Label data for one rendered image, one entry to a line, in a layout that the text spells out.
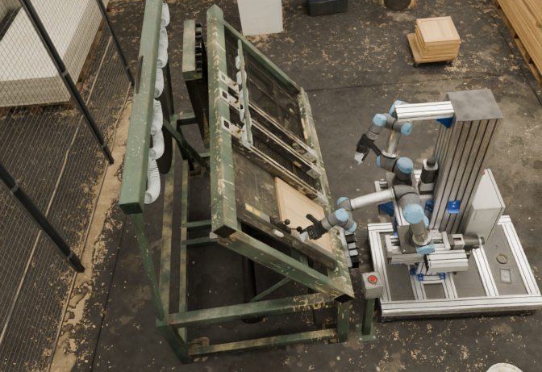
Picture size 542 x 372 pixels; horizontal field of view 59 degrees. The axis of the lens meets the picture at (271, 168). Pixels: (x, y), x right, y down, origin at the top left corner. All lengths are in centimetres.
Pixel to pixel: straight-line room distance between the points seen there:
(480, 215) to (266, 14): 449
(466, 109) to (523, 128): 305
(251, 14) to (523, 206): 425
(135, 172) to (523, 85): 505
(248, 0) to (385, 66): 207
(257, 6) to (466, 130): 457
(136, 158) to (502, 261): 317
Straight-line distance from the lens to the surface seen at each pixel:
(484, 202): 353
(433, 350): 428
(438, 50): 635
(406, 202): 289
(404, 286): 423
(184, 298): 435
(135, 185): 243
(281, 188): 335
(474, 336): 440
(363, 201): 297
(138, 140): 265
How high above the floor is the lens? 395
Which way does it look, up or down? 49 degrees down
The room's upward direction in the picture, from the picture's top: 9 degrees counter-clockwise
